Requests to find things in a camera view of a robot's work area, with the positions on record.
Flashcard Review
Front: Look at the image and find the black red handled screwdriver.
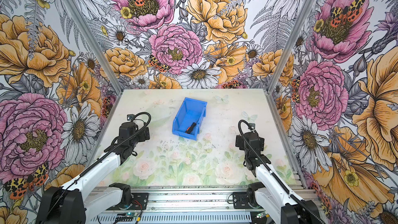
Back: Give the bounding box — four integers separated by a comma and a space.
185, 122, 197, 134

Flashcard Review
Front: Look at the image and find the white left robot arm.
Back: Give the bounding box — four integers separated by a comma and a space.
36, 121, 150, 224

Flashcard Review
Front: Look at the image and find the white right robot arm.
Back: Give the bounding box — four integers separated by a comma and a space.
235, 131, 324, 224

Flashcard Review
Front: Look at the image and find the blue plastic storage bin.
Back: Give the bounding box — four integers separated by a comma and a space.
172, 97, 207, 141

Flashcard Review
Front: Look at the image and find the green circuit board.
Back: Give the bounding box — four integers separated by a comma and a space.
113, 212, 142, 224

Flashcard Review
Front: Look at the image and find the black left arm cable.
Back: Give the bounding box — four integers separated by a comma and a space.
46, 111, 152, 212

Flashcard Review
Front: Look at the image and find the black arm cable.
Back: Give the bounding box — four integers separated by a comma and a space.
46, 111, 152, 212
237, 119, 325, 224

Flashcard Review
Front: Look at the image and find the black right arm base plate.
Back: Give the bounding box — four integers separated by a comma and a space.
232, 192, 254, 209

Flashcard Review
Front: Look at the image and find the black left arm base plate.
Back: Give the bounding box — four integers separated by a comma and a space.
129, 193, 149, 210

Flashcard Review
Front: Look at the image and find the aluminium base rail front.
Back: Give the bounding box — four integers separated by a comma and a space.
52, 183, 324, 224

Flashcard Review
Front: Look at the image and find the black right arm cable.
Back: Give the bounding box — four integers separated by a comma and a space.
237, 119, 325, 224

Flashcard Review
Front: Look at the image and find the aluminium corner frame post left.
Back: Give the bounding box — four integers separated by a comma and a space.
62, 0, 123, 96

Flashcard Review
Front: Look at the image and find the aluminium corner frame post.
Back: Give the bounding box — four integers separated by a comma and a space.
267, 0, 317, 94
62, 0, 123, 96

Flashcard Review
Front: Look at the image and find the aluminium corner frame post right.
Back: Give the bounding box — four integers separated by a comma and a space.
267, 0, 317, 94

